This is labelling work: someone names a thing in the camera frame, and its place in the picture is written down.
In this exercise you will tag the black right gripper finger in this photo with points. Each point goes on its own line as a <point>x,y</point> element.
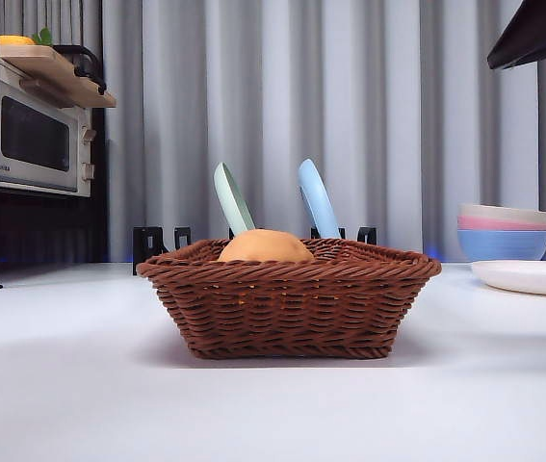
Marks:
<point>542,33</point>

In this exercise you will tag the brown potato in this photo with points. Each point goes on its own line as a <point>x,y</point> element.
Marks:
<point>265,248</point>

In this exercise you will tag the brown wicker basket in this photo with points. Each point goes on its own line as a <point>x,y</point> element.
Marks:
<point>287,313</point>

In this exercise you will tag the beige bowl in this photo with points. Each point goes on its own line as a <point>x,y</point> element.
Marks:
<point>506,213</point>

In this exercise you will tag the pink bowl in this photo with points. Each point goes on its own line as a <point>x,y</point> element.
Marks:
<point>496,224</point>

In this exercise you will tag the grey pleated curtain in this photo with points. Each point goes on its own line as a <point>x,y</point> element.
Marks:
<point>349,96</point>

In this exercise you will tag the blue bowl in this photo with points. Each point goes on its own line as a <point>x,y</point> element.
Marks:
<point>503,245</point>

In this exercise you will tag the white plate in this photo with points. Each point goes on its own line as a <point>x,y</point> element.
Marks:
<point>532,276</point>

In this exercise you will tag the light blue plate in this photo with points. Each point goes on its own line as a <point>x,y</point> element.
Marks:
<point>319,202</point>

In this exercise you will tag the pale green plate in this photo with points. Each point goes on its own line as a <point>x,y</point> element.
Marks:
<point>231,202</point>

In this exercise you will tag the black dish rack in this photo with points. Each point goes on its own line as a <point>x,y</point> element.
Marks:
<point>147,243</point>

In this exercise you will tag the wooden cutting board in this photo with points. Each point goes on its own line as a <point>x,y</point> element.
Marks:
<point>58,72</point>

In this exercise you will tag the green leaf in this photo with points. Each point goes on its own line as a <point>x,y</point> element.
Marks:
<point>44,36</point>

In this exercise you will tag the beige toaster oven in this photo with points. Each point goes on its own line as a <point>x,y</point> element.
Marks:
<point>36,135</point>

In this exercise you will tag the yellow fruit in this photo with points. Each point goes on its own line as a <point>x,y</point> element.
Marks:
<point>15,39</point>

